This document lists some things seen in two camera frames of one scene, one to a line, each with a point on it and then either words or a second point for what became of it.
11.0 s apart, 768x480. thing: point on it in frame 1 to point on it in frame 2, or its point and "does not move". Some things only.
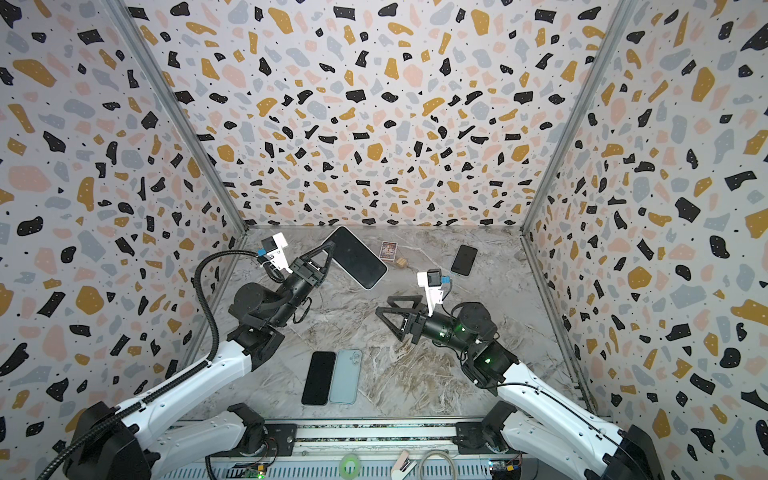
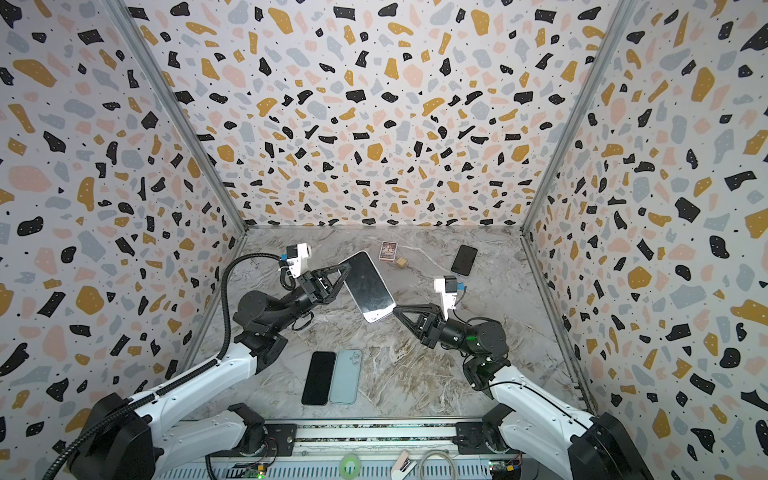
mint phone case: x=346 y=377 does not move
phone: x=351 y=254 to x=368 y=288
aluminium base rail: x=381 y=449 does not move
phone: x=319 y=377 does not move
